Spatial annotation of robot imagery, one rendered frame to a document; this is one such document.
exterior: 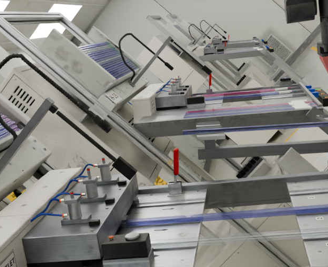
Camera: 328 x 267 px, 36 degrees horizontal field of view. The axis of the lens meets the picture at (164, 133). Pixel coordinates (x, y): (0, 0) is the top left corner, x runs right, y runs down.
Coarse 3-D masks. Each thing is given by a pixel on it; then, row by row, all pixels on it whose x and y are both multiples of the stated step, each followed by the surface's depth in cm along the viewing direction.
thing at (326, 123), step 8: (216, 128) 131; (224, 128) 130; (232, 128) 130; (240, 128) 130; (248, 128) 130; (256, 128) 130; (264, 128) 130; (272, 128) 129; (280, 128) 129; (288, 128) 129
